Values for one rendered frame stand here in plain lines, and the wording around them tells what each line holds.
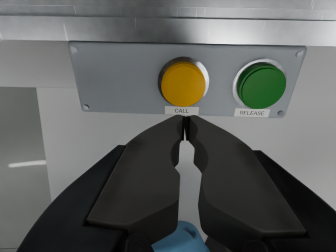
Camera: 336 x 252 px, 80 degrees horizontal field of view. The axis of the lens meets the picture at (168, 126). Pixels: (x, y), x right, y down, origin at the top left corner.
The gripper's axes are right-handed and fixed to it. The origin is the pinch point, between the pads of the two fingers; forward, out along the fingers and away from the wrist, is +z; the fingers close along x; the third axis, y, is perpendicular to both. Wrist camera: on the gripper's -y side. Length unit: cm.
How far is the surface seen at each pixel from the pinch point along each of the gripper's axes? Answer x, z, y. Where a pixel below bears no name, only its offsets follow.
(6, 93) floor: -106, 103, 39
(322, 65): 18.9, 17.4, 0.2
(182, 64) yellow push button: -0.2, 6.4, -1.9
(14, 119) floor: -108, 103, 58
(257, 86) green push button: 6.4, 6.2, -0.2
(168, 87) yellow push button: -1.3, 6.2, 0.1
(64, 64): -16.6, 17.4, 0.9
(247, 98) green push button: 5.8, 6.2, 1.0
